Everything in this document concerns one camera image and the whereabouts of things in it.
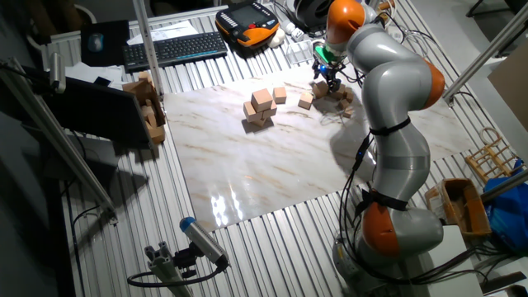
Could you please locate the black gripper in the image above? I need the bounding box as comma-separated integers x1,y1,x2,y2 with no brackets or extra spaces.
312,60,344,94

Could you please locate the white paper stack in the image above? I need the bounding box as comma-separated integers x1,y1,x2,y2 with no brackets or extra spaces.
64,61,125,90

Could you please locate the white plug adapter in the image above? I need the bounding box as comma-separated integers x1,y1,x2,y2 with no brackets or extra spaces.
280,20,306,42

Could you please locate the white egg-shaped object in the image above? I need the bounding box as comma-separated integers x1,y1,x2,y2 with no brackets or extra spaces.
267,27,286,49

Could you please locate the black filament spool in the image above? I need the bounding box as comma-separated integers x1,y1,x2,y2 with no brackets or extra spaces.
293,0,331,30

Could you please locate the orange black teach pendant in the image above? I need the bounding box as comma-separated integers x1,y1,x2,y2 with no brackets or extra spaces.
214,1,281,49

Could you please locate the marble pattern mat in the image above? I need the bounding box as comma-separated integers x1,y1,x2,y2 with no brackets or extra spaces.
163,61,478,233

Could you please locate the black keyboard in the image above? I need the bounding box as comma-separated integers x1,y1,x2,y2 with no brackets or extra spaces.
122,31,229,73

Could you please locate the white paper sheet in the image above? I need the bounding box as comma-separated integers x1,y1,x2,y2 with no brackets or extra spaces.
126,20,200,45

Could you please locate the wooden slat rack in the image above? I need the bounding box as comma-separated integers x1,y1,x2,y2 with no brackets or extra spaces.
464,126,526,185

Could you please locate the brown cardboard board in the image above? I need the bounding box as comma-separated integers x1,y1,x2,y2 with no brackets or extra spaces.
488,40,528,133

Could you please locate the cardboard box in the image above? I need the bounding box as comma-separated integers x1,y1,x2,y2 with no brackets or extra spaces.
122,70,167,145

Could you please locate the black mouse pad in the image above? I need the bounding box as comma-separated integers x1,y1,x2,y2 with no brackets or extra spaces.
80,19,131,68

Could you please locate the black monitor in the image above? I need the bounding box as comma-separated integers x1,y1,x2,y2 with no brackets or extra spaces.
40,75,152,149

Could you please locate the blue bag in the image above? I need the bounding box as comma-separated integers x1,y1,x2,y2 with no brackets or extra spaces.
483,158,528,253

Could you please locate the grey computer mouse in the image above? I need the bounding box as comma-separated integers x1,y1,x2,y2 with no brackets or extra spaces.
87,32,105,54

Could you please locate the short aluminium profile stand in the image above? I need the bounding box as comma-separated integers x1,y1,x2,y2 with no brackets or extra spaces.
144,241,194,297

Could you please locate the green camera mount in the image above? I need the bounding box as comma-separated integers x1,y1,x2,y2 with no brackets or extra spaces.
313,40,338,64

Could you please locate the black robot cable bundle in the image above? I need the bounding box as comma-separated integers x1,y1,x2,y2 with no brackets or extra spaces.
337,131,490,288

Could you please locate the aluminium frame profile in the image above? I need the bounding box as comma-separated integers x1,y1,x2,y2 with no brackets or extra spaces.
0,57,119,226
480,168,528,204
443,3,528,106
131,0,164,98

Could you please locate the grey camera with blue end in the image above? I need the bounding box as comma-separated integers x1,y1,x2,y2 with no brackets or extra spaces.
179,216,230,269

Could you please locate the white pedestal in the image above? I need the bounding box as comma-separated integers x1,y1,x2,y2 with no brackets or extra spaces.
406,224,484,297

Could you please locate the black camera clamp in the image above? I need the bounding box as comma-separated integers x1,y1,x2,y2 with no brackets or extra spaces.
172,243,200,280

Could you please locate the grey frame-mounted device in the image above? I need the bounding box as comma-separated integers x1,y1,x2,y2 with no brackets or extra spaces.
48,51,67,95

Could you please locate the black camera cable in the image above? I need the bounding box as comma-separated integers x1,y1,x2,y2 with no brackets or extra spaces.
126,257,229,289

